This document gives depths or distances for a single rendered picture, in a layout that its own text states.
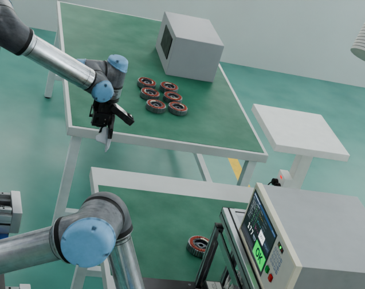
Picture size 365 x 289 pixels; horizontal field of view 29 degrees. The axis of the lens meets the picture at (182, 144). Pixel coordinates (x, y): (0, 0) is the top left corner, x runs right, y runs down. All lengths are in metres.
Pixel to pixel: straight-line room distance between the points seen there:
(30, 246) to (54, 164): 2.99
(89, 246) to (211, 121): 2.49
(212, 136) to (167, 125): 0.26
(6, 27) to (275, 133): 1.34
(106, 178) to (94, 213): 1.60
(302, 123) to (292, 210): 0.98
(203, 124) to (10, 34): 1.96
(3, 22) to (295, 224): 1.10
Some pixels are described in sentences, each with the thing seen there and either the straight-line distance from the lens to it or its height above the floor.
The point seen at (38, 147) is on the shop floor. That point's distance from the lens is 4.91.
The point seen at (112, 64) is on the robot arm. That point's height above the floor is 1.49.
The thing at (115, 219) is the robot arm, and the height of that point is 1.50.
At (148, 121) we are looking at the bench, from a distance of 3.90.
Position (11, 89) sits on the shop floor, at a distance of 5.60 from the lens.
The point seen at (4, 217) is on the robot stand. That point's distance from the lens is 2.57.
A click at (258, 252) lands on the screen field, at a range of 2.38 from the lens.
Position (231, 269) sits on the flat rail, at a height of 1.04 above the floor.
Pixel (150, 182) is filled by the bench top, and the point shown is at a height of 0.75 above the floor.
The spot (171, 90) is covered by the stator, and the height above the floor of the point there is 0.78.
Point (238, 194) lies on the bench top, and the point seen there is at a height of 0.75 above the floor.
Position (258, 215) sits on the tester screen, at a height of 1.25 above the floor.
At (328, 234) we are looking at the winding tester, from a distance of 2.34.
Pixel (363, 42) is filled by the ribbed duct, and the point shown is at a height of 1.63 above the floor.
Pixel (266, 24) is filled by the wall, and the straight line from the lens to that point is 7.14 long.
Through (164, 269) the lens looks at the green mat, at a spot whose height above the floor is 0.75.
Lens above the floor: 2.49
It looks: 27 degrees down
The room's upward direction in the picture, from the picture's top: 17 degrees clockwise
